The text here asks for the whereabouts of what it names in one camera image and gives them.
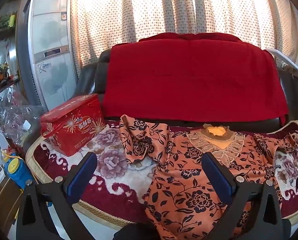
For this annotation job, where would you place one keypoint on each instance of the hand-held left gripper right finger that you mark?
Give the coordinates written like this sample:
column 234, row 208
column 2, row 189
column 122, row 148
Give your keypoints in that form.
column 218, row 177

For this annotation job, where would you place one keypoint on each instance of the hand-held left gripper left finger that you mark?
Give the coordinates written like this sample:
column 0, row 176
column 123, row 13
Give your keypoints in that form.
column 82, row 176

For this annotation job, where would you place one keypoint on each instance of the orange floral blouse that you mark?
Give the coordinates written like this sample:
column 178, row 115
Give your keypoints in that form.
column 184, row 187

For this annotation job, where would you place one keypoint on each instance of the floral plush blanket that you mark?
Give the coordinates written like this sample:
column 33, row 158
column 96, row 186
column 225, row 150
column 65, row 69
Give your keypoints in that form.
column 109, row 160

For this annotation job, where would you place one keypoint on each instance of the red tin box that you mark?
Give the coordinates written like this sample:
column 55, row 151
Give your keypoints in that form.
column 74, row 127

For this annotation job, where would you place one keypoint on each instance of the blue and yellow toy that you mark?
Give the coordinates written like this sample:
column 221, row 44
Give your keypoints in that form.
column 15, row 170

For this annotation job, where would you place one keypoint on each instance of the wooden cabinet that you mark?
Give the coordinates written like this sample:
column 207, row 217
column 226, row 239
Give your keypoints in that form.
column 3, row 202

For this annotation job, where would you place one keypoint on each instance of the clear plastic wrap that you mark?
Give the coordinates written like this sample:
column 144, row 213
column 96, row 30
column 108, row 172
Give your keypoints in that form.
column 16, row 115

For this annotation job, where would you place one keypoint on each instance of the black leather sofa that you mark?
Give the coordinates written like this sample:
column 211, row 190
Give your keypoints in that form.
column 87, row 80

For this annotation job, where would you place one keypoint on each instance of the red cloth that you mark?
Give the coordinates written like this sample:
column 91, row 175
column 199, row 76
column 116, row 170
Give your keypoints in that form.
column 189, row 80

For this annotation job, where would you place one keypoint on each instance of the white standing air conditioner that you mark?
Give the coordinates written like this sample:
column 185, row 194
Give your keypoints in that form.
column 48, row 55

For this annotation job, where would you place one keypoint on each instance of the orange artificial flowers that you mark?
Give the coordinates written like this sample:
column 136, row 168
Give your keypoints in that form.
column 1, row 71

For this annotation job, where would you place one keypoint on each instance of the dotted white curtain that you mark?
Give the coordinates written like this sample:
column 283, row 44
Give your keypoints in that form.
column 139, row 12

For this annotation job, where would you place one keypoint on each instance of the green artificial plant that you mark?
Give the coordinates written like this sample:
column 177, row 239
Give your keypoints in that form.
column 3, row 21

